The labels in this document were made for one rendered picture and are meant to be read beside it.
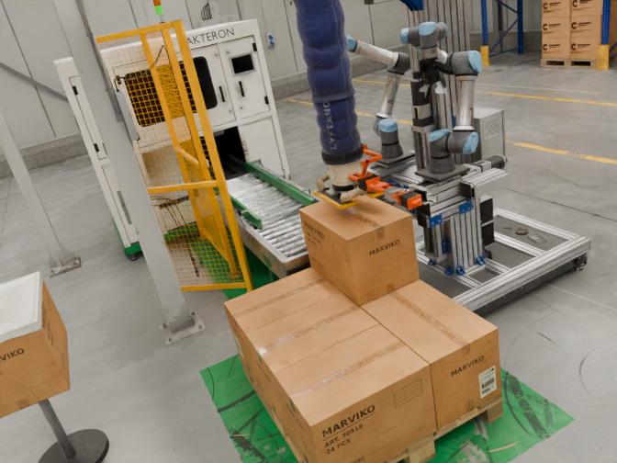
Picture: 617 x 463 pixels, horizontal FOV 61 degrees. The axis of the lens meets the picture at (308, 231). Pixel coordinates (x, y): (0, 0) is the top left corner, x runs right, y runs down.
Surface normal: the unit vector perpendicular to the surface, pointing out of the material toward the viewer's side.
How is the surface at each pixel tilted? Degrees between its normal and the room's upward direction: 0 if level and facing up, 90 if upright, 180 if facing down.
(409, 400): 90
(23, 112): 90
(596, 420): 0
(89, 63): 90
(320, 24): 80
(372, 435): 90
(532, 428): 0
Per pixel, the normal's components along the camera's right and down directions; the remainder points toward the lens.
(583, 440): -0.18, -0.89
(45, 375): 0.42, 0.30
